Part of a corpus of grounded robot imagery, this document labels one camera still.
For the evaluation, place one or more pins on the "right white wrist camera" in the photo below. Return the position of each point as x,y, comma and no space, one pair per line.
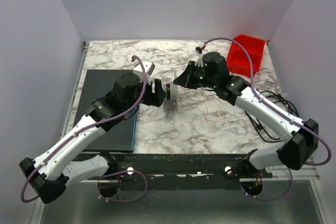
200,53

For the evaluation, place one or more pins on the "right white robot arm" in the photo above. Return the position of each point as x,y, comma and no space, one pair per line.
298,137

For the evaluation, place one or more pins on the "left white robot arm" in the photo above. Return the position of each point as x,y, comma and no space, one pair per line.
52,172

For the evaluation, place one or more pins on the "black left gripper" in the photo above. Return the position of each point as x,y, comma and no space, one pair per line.
153,94

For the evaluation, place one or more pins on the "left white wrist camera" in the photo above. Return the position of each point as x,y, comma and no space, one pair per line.
149,67

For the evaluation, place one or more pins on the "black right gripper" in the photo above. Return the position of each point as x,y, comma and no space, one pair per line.
191,75

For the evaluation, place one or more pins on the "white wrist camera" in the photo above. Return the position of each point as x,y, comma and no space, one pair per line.
149,67
200,53

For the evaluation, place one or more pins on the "red plastic bin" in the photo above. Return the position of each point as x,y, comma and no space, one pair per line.
238,62

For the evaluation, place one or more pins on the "white perforated cable spool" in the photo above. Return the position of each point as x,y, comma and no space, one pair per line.
170,103

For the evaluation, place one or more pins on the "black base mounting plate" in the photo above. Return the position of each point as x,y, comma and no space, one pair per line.
178,171

